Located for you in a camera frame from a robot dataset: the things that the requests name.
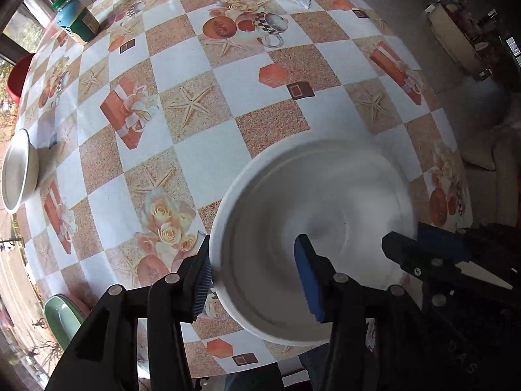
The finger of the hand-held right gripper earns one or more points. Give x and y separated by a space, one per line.
403 252
441 238

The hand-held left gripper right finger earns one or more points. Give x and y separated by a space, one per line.
309 281

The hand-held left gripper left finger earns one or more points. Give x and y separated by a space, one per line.
201 289

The white bowl with dark rim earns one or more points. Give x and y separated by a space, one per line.
276 211
18 171

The person's right leg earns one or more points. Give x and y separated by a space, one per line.
304 364

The cream sofa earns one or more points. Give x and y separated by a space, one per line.
496 171

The checkered printed tablecloth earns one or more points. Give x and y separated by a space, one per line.
195 159

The cream low cabinet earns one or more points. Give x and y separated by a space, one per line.
452 36

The red chair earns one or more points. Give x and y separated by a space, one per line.
16 79

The green bottle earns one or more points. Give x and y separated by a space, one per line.
79 20

